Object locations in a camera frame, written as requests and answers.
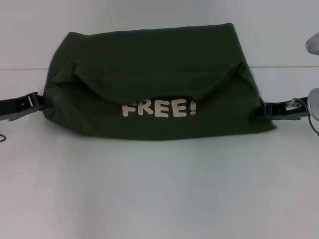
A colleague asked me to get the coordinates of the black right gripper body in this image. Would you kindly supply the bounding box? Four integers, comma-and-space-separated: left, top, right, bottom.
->
271, 98, 310, 121

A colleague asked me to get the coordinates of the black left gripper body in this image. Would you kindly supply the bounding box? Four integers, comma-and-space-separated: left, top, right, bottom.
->
0, 95, 28, 121

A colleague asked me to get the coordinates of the dark green t-shirt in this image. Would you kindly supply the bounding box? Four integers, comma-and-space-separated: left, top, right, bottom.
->
42, 22, 277, 142

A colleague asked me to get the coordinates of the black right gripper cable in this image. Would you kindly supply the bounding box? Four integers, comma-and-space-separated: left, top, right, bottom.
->
286, 98, 319, 137

